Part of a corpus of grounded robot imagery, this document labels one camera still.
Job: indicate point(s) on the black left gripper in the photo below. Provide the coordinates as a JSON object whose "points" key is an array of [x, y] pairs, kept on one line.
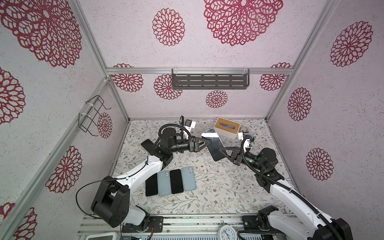
{"points": [[194, 146]]}

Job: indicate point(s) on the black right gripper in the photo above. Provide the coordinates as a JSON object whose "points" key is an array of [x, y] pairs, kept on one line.
{"points": [[236, 157]]}

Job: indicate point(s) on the purple bare phone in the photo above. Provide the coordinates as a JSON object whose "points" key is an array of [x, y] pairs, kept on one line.
{"points": [[176, 181]]}

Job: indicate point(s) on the light blue phone case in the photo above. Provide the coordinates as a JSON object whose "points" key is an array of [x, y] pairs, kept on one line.
{"points": [[164, 183]]}

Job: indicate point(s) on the black bare phone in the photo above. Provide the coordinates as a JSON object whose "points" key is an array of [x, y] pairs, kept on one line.
{"points": [[151, 186]]}

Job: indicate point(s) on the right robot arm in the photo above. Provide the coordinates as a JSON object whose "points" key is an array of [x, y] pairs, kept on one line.
{"points": [[309, 222]]}

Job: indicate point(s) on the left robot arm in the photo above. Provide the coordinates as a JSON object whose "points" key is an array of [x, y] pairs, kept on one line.
{"points": [[112, 200]]}

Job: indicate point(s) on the small black phone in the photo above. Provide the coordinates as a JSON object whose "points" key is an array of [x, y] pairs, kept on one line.
{"points": [[215, 145], [149, 146]]}

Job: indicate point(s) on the white tissue box wooden lid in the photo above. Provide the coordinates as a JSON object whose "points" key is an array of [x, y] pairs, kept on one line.
{"points": [[227, 128]]}

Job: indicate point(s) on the white analog clock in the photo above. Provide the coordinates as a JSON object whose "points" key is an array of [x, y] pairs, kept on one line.
{"points": [[227, 232]]}

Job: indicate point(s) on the white tablet device corner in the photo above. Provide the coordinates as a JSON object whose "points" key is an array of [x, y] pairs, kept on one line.
{"points": [[103, 236]]}

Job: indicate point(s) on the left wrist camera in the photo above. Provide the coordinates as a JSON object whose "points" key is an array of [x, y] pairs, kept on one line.
{"points": [[189, 125]]}

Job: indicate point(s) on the grey wall shelf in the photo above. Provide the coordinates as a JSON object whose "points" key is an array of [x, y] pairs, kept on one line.
{"points": [[198, 81]]}

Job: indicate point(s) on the metal base rail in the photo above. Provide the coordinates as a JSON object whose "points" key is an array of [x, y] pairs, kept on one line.
{"points": [[174, 227]]}

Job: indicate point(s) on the black wire wall rack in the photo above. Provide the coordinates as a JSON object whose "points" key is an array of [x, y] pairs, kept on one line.
{"points": [[96, 121]]}

